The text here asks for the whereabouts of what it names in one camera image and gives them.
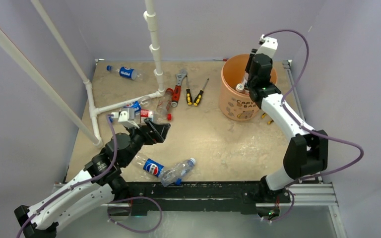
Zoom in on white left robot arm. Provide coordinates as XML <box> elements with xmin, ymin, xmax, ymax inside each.
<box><xmin>14</xmin><ymin>119</ymin><xmax>171</xmax><ymax>238</ymax></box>

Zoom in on yellow handled pliers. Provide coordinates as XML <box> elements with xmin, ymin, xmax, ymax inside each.
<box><xmin>261</xmin><ymin>113</ymin><xmax>274</xmax><ymax>125</ymax></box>

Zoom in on Pepsi bottle front edge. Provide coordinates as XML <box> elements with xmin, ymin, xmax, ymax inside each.
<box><xmin>130</xmin><ymin>154</ymin><xmax>182</xmax><ymax>187</ymax></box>

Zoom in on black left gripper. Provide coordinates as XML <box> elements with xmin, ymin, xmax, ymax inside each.
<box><xmin>122</xmin><ymin>119</ymin><xmax>170</xmax><ymax>166</ymax></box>

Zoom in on red handled adjustable wrench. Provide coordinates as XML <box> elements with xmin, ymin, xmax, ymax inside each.
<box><xmin>171</xmin><ymin>69</ymin><xmax>188</xmax><ymax>107</ymax></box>

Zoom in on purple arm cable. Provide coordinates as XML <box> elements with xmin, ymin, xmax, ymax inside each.
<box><xmin>261</xmin><ymin>29</ymin><xmax>365</xmax><ymax>224</ymax></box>
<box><xmin>15</xmin><ymin>115</ymin><xmax>163</xmax><ymax>238</ymax></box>

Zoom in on Pepsi bottle far corner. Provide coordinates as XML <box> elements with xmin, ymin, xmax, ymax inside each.
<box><xmin>106</xmin><ymin>65</ymin><xmax>143</xmax><ymax>81</ymax></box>

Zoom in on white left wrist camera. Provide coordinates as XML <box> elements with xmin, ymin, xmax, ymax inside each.
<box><xmin>110</xmin><ymin>108</ymin><xmax>140</xmax><ymax>128</ymax></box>

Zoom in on white PVC pipe frame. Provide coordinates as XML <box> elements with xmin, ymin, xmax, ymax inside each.
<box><xmin>0</xmin><ymin>0</ymin><xmax>166</xmax><ymax>148</ymax></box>

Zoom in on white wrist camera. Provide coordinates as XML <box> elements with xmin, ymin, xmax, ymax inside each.
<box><xmin>110</xmin><ymin>108</ymin><xmax>140</xmax><ymax>128</ymax></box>
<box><xmin>256</xmin><ymin>34</ymin><xmax>278</xmax><ymax>58</ymax></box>

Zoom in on yellow black screwdriver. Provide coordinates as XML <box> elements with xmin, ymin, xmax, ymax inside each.
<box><xmin>186</xmin><ymin>76</ymin><xmax>193</xmax><ymax>106</ymax></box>
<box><xmin>193</xmin><ymin>78</ymin><xmax>209</xmax><ymax>107</ymax></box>

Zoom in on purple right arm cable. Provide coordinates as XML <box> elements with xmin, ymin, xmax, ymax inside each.
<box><xmin>261</xmin><ymin>29</ymin><xmax>365</xmax><ymax>224</ymax></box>

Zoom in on gold red label bottle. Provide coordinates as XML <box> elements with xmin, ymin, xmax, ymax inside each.
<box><xmin>235</xmin><ymin>83</ymin><xmax>245</xmax><ymax>93</ymax></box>

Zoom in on yellow black screwdriver left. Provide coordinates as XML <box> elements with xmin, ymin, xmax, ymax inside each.
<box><xmin>186</xmin><ymin>76</ymin><xmax>193</xmax><ymax>106</ymax></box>

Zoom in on Pepsi bottle by pipe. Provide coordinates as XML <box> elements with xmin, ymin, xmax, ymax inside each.
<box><xmin>109</xmin><ymin>96</ymin><xmax>152</xmax><ymax>124</ymax></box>

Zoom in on orange plastic bin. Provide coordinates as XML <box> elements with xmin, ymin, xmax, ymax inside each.
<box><xmin>219</xmin><ymin>54</ymin><xmax>259</xmax><ymax>121</ymax></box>

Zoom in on clear bottle red open cap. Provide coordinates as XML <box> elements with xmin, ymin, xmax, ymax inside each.
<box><xmin>156</xmin><ymin>88</ymin><xmax>174</xmax><ymax>116</ymax></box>

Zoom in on clear bottle blue white cap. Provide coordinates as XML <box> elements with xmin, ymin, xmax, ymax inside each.
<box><xmin>160</xmin><ymin>158</ymin><xmax>196</xmax><ymax>187</ymax></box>

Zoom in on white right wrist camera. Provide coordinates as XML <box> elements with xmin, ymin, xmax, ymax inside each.
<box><xmin>256</xmin><ymin>34</ymin><xmax>278</xmax><ymax>58</ymax></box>

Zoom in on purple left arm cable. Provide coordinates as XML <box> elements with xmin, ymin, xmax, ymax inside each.
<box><xmin>15</xmin><ymin>115</ymin><xmax>163</xmax><ymax>238</ymax></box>

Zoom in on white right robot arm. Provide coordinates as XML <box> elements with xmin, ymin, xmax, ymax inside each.
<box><xmin>245</xmin><ymin>53</ymin><xmax>328</xmax><ymax>202</ymax></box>

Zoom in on black aluminium base frame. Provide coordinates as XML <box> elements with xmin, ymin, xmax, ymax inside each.
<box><xmin>51</xmin><ymin>178</ymin><xmax>337</xmax><ymax>218</ymax></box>

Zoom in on yellow black screwdriver right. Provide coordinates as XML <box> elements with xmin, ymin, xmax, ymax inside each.
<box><xmin>193</xmin><ymin>78</ymin><xmax>209</xmax><ymax>107</ymax></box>

